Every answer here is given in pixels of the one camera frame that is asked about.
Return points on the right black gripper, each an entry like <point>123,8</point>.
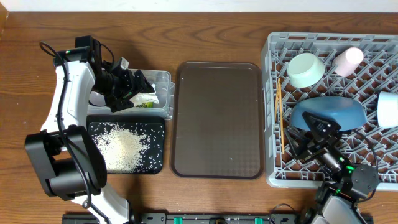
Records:
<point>327,142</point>

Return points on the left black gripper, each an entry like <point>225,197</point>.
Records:
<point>117,102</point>

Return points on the white tissue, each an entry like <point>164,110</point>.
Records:
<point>144,98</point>

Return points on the green yellow snack wrapper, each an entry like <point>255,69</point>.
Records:
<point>146,105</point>

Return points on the dark blue plate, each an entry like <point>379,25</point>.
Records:
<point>348,113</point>

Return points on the mint green bowl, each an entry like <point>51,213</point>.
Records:
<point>304,70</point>

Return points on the pink paper cup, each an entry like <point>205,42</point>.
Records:
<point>348,61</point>

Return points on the light blue bowl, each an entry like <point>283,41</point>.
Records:
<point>387,110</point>

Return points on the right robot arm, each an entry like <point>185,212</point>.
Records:
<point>336,201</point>

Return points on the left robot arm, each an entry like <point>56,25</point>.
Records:
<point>65,159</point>

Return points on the clear plastic waste bin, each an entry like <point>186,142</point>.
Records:
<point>164,88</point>

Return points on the black rectangular waste tray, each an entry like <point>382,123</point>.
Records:
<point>155,143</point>

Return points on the grey plastic dishwasher rack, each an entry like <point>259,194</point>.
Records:
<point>370,144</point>

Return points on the brown plastic serving tray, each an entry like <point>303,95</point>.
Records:
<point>218,121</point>

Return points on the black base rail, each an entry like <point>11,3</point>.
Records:
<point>161,218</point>

